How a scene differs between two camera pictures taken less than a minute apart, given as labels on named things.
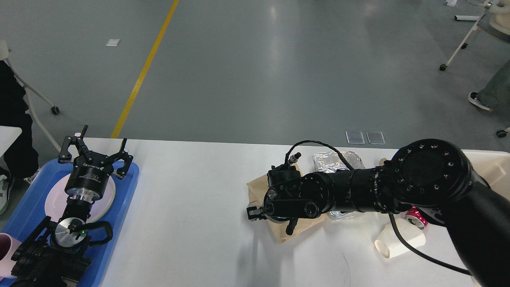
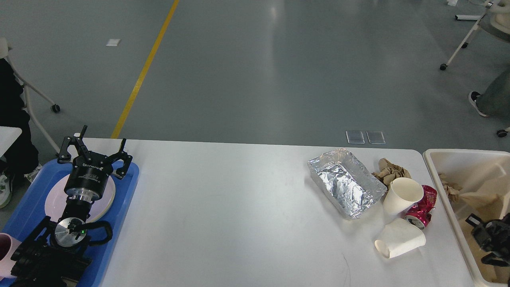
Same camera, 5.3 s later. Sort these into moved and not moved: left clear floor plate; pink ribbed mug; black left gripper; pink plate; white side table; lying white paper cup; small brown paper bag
Moved: small brown paper bag
Not moved: white side table; pink plate; lying white paper cup; black left gripper; pink ribbed mug; left clear floor plate
